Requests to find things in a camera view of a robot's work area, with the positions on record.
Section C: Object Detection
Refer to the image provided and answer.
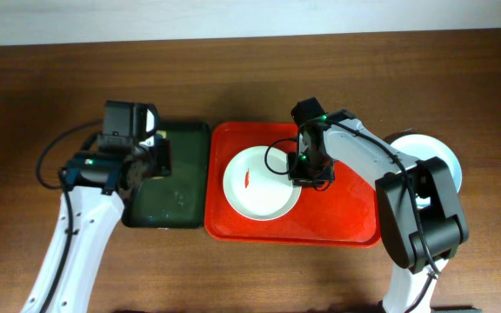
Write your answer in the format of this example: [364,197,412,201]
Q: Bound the white plate with red smear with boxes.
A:
[391,134,463,192]

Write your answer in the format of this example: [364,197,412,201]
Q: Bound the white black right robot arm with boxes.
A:
[287,108,469,312]

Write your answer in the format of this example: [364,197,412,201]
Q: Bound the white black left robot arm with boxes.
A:
[22,101,171,312]

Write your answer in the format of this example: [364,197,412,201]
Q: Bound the black rectangular tray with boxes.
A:
[122,121,210,229]

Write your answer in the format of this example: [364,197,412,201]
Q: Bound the red plastic tray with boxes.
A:
[204,122,380,248]

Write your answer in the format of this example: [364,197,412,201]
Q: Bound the black right camera cable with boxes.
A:
[264,137,334,192]

